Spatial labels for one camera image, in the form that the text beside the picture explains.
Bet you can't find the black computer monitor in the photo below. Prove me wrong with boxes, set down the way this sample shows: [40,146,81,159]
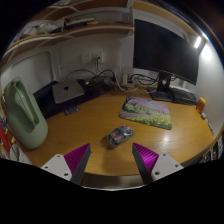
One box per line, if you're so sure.
[132,18,200,103]

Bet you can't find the silver mini computer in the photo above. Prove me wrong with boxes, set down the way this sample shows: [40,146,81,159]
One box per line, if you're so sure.
[51,79,85,105]

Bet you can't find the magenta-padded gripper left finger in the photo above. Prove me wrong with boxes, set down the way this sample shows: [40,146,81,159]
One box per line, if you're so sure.
[40,143,92,186]

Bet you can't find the wooden wall shelf unit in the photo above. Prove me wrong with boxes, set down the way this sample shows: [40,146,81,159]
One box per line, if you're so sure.
[0,0,136,64]

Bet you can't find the transparent computer mouse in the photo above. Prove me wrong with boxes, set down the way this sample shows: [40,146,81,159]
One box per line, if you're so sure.
[106,125,136,148]

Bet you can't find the bright wall lamp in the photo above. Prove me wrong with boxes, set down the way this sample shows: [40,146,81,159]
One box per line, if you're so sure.
[194,35,203,50]

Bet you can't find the white cable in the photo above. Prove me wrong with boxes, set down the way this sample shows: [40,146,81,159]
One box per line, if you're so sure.
[114,66,139,94]

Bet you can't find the white charger block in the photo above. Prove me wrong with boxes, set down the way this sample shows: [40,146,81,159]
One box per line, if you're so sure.
[121,73,129,87]

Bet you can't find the orange bottle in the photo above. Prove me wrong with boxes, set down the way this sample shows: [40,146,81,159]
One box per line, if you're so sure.
[195,96,207,115]

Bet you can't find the cherry blossom print mouse pad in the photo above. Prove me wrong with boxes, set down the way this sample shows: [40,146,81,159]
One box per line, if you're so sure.
[118,95,174,131]

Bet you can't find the black keyboard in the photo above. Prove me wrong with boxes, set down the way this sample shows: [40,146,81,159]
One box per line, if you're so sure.
[168,85,198,106]

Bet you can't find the white wall socket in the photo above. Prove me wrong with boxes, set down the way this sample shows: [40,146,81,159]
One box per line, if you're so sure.
[91,52,104,64]
[81,53,93,65]

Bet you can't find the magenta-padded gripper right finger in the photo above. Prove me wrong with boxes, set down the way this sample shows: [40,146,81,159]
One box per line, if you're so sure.
[132,142,185,185]

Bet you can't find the black monitor cable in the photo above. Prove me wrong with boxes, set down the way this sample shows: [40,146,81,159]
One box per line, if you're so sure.
[129,73,159,87]

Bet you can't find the black box stand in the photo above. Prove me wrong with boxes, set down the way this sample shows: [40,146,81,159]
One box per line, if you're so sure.
[32,79,101,120]

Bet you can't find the black socket cable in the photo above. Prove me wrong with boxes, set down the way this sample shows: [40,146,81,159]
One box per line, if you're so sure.
[65,68,116,84]

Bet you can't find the white power strip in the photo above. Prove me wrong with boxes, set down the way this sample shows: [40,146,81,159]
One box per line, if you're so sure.
[108,78,139,90]

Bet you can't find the green plastic jug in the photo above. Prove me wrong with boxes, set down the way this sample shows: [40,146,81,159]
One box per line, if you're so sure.
[3,76,49,150]

